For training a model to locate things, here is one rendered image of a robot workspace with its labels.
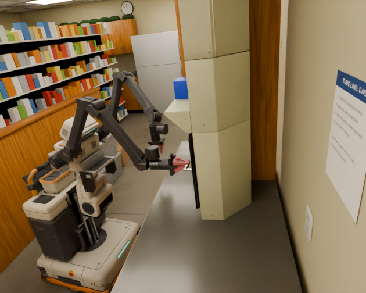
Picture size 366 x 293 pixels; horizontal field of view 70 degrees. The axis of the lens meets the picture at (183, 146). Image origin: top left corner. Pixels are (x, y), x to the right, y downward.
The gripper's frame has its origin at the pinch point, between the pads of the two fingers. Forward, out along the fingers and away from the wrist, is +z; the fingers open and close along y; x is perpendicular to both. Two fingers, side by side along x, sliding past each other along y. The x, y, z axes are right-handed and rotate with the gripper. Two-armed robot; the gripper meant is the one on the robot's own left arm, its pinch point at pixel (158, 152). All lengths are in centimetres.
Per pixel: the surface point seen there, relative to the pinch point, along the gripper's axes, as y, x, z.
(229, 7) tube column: 51, -40, -78
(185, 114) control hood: 31, -46, -40
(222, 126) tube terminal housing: 46, -45, -33
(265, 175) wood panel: 67, -10, 12
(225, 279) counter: 46, -80, 16
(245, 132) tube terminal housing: 56, -35, -26
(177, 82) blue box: 25, -26, -49
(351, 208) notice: 76, -100, -34
